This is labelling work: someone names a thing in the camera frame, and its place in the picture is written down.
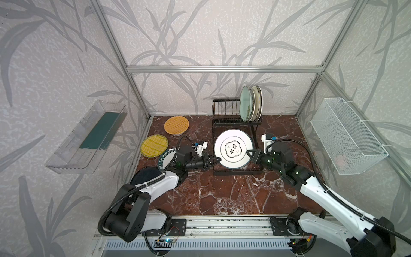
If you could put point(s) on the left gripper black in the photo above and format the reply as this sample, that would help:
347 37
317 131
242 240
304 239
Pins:
205 160

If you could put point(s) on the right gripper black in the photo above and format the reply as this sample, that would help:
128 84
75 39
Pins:
256 159

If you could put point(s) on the white plate cloud emblem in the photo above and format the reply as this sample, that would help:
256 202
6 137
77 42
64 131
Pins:
231 147

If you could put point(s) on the black wire dish rack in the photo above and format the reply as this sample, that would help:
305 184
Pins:
226 116

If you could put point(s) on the cream plate with plum blossoms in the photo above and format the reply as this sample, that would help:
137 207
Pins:
260 98

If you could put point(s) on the light green flower plate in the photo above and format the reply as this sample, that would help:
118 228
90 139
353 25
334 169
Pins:
245 101

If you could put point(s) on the sunburst plate teal rim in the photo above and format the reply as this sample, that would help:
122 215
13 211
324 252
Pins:
257 103

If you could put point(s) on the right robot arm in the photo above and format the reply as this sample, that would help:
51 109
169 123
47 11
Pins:
360 234

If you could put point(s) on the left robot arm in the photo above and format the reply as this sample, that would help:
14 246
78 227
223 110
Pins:
129 214

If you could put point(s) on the white plate dark green rim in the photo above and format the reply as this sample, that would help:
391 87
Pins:
165 159

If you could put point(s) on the orange woven round plate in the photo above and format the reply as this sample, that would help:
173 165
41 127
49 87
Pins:
176 125

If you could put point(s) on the yellow-green round plate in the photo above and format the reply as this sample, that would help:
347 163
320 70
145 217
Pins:
154 146

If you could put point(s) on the dark blue plate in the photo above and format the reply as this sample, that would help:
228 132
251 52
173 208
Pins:
144 175

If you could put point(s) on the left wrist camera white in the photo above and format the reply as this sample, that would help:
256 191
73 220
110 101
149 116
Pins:
200 148

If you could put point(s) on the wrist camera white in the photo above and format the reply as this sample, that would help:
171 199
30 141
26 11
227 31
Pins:
267 140
200 148

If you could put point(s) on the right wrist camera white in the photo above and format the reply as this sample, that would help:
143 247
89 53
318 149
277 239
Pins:
267 140

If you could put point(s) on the aluminium front rail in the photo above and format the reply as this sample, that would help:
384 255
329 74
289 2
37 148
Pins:
213 226

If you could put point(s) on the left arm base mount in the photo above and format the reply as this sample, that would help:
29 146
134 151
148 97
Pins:
174 227

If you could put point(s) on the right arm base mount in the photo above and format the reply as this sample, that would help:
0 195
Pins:
288 226

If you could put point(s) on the white wire mesh basket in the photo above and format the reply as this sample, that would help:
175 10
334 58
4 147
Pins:
348 141

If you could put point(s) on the clear plastic wall tray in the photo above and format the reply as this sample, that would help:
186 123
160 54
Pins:
84 148

